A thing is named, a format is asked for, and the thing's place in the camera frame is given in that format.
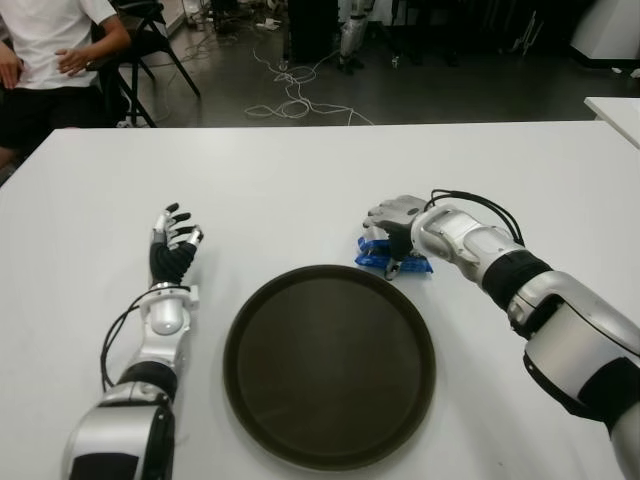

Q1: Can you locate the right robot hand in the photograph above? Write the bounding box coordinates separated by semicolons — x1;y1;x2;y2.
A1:
360;194;431;281

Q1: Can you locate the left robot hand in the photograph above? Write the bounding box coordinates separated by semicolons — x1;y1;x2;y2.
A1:
148;202;206;287

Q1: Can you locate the blue Oreo package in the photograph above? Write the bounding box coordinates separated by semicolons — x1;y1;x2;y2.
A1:
353;230;434;277

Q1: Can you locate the round brown tray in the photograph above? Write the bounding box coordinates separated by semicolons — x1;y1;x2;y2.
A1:
222;263;437;472

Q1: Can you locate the black wheeled chair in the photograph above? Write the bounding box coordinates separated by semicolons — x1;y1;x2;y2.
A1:
372;0;461;66

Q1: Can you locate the silver humanoid robot leg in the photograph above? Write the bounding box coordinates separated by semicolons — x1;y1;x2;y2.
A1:
337;0;376;74

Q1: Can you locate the black folding chair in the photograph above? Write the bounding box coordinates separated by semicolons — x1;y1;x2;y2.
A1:
84;0;201;129

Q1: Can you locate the folded metal stand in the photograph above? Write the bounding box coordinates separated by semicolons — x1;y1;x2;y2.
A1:
509;7;546;54

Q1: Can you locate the white side table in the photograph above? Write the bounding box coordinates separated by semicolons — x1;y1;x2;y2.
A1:
583;95;640;150

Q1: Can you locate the person in white shirt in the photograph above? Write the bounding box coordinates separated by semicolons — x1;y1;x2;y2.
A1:
0;0;132;161

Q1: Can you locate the white cabinet with black base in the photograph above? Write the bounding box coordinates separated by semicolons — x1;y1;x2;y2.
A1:
569;0;640;66

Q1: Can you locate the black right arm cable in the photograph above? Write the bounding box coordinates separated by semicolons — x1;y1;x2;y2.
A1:
424;188;526;246

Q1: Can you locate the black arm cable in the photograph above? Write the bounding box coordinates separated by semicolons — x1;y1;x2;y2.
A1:
99;289;151;391
424;188;526;246

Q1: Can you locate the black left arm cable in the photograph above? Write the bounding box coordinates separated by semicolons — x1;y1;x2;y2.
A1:
99;289;151;391

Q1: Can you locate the white floor cable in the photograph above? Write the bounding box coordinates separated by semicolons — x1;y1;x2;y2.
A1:
243;47;376;126

